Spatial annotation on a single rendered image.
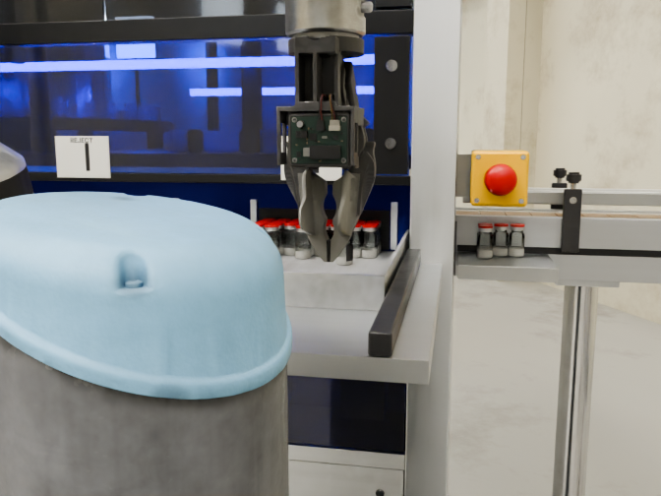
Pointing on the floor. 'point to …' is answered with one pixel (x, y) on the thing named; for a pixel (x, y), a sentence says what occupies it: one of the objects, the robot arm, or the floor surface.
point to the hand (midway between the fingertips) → (330, 248)
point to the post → (434, 228)
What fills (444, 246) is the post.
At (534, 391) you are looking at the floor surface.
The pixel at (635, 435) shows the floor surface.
